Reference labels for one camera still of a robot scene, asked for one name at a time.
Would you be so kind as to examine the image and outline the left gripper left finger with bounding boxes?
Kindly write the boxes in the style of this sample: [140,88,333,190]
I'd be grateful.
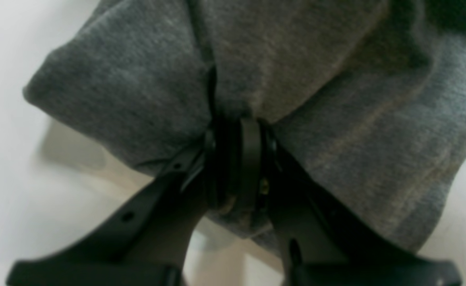
[6,124,217,286]

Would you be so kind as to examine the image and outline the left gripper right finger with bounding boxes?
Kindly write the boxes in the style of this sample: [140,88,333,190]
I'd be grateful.
[235,118,462,286]

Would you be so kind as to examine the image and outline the grey t-shirt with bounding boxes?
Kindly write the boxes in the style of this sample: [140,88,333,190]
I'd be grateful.
[23,0,466,252]

